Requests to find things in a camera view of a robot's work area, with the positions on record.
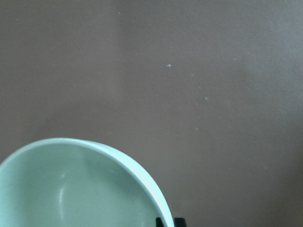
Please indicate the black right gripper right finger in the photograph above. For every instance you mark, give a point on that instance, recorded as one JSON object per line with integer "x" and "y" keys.
{"x": 179, "y": 222}

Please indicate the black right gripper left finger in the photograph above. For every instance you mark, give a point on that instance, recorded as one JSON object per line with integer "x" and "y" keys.
{"x": 159, "y": 222}

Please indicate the mint green bowl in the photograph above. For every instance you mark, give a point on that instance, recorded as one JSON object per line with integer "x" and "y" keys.
{"x": 64, "y": 182}

